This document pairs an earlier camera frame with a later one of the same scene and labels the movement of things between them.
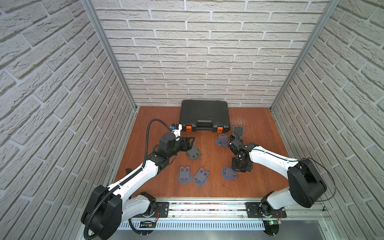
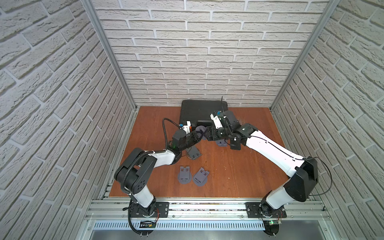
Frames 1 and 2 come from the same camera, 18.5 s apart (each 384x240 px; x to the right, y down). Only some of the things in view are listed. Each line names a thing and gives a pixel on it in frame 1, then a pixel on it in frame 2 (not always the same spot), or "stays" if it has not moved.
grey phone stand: [200, 178] stays
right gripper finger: [236, 165] to [209, 130]
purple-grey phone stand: [222, 140] stays
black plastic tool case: [204, 115] stays
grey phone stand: [184, 176] stays
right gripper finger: [247, 167] to [210, 137]
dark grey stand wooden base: [194, 153] stays
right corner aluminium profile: [331, 8] stays
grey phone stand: [228, 173] to [200, 129]
